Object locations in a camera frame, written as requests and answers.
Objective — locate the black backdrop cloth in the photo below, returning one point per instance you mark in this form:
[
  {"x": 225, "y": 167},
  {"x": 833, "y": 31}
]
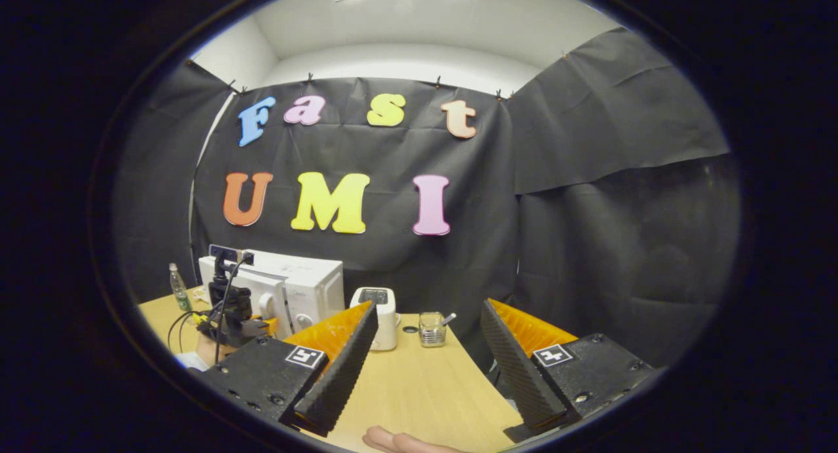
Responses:
[{"x": 589, "y": 243}]

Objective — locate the clear glass cup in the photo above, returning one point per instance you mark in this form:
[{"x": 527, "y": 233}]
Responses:
[{"x": 432, "y": 332}]

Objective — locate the green label plastic bottle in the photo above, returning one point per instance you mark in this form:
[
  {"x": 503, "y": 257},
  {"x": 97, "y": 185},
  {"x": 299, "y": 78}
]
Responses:
[{"x": 180, "y": 292}]

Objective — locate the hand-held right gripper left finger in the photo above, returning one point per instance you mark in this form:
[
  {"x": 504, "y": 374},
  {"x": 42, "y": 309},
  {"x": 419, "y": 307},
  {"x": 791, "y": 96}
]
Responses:
[{"x": 344, "y": 371}]

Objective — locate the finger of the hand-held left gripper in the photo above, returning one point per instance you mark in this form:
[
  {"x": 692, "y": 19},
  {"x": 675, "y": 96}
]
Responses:
[{"x": 270, "y": 326}]

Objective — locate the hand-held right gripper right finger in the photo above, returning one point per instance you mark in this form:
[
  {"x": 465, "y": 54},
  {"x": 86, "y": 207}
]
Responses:
[{"x": 520, "y": 374}]

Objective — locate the metal spoon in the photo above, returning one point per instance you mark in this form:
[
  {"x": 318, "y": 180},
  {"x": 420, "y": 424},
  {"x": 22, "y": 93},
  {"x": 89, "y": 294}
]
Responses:
[{"x": 449, "y": 318}]

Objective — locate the white toaster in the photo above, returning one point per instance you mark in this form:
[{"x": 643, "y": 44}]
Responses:
[{"x": 380, "y": 309}]

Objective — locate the white microwave oven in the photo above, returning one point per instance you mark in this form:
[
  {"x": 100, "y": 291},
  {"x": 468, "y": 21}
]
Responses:
[{"x": 308, "y": 289}]

